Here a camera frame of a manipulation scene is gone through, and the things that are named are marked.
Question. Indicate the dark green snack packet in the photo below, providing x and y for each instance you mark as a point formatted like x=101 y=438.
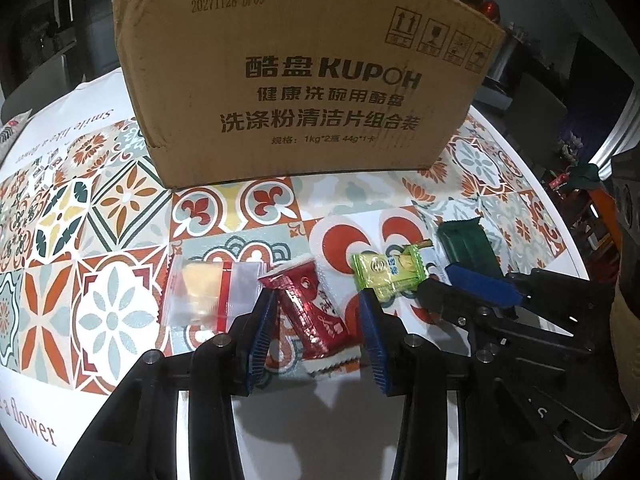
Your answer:
x=467 y=245

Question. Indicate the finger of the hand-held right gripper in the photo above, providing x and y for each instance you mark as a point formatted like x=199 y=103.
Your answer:
x=560 y=292
x=480 y=285

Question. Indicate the brown cardboard box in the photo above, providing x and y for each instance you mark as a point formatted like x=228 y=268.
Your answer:
x=300 y=85

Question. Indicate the orange wooden chair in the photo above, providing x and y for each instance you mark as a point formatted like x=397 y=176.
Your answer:
x=602 y=210

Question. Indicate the dark green cloth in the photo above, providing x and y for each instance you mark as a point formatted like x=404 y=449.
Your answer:
x=584 y=176

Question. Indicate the light green snack packet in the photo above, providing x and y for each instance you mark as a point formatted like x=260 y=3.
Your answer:
x=385 y=270

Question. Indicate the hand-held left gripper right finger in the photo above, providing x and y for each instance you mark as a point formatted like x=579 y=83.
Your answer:
x=372 y=340

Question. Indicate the red snack packet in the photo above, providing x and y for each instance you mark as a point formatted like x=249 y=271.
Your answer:
x=312 y=310

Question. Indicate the red foil balloons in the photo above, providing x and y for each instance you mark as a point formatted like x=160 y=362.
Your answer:
x=490 y=10

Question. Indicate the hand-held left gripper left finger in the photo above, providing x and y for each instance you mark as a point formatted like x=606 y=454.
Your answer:
x=262 y=340

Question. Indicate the grey upholstered chair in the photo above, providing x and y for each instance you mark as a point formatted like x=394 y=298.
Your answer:
x=540 y=100

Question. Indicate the tile print tablecloth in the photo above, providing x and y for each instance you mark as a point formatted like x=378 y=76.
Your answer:
x=125 y=200

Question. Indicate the clear packet with yellow cake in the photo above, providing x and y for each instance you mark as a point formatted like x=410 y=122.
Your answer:
x=200 y=285

